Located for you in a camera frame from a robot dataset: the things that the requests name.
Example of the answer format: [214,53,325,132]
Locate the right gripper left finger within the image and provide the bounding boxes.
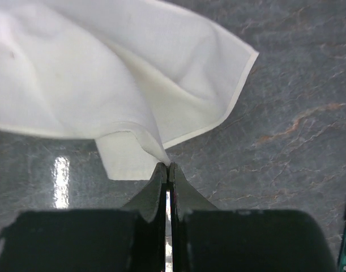
[121,163,168,271]

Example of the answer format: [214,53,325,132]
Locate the white cloth napkin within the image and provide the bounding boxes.
[0,1,258,180]

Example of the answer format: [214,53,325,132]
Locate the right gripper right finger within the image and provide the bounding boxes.
[168,163,218,271]

